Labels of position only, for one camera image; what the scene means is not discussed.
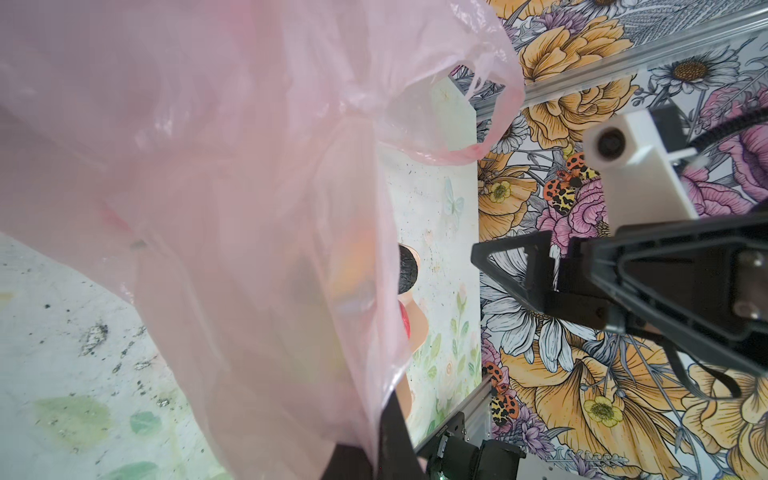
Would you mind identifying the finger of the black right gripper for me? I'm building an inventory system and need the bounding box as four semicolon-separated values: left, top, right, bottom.
470;231;576;318
581;212;767;376

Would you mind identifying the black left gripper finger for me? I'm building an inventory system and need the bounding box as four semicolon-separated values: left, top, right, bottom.
321;393;426;480

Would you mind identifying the pink flower-shaped bowl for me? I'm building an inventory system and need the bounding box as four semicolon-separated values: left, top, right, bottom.
392;287;431;418

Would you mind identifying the pink plastic bag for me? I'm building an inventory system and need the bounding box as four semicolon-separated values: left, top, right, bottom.
1;1;524;479

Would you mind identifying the dark avocado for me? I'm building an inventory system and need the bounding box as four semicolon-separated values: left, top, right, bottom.
398;244;419;295

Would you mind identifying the red apple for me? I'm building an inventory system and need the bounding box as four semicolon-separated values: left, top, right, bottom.
398;301;411;339

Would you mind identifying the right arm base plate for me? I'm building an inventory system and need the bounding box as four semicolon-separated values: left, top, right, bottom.
416;412;526;480

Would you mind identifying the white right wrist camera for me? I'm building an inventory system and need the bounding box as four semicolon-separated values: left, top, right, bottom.
583;106;699;235

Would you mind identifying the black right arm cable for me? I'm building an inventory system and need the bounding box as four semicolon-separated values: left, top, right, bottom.
686;107;768;154

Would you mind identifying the right aluminium corner post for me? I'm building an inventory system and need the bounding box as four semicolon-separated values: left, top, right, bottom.
491;1;767;139

